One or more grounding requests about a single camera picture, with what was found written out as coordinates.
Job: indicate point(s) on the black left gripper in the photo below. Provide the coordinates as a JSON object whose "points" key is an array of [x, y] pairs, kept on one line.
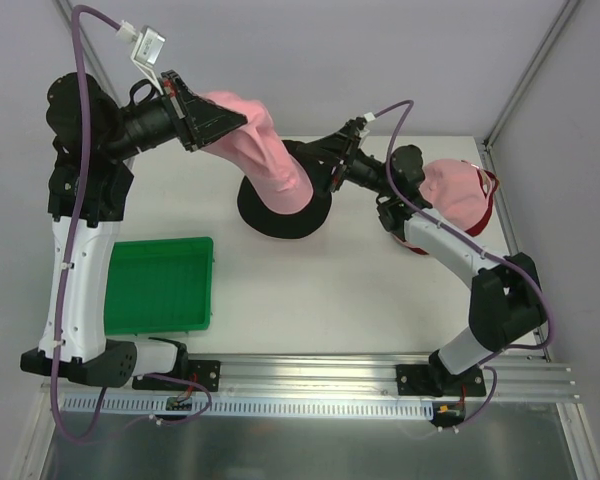
{"points": [[178, 112]]}

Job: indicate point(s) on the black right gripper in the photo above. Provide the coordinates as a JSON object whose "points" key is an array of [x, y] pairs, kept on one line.
{"points": [[345, 157]]}

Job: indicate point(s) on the pink black-trimmed hat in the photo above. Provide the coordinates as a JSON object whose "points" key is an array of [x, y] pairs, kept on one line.
{"points": [[258, 151]]}

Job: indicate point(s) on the pink cap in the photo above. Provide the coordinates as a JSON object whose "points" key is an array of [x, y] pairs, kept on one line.
{"points": [[455, 190]]}

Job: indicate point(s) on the dark red cap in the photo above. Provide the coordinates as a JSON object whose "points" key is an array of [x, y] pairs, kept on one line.
{"points": [[487, 200]]}

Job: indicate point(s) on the black bucket hat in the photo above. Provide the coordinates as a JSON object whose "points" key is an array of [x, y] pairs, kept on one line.
{"points": [[255, 213]]}

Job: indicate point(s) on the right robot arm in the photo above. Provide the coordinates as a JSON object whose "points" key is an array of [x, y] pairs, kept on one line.
{"points": [[506, 301]]}

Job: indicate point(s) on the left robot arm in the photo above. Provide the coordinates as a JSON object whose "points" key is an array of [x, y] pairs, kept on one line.
{"points": [[88, 188]]}

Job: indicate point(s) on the green plastic tray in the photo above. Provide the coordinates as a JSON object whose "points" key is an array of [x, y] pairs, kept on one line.
{"points": [[159, 286]]}

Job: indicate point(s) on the left aluminium frame post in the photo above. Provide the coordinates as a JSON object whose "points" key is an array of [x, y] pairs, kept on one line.
{"points": [[97, 67]]}

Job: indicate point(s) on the aluminium frame post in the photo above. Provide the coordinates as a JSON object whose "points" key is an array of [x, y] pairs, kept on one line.
{"points": [[555, 31], [97, 67]]}

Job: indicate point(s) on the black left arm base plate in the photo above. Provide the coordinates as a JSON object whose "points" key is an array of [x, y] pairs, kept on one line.
{"points": [[203, 372]]}

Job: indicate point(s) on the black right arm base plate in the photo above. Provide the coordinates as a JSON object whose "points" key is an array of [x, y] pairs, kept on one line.
{"points": [[421, 380]]}

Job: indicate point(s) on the right aluminium frame post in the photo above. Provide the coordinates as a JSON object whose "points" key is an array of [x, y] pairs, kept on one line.
{"points": [[555, 31]]}

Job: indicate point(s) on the white slotted cable duct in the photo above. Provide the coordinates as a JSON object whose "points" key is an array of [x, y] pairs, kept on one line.
{"points": [[269, 407]]}

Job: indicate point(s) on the aluminium rail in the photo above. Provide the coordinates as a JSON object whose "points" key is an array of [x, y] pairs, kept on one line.
{"points": [[517, 378]]}

